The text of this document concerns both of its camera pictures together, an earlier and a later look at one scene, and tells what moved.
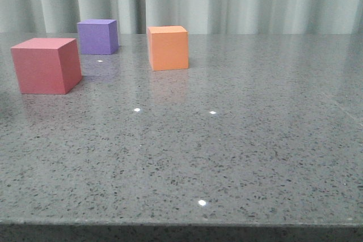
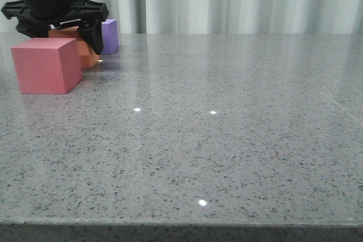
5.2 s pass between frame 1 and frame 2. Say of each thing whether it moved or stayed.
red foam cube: stayed
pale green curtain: stayed
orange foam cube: moved
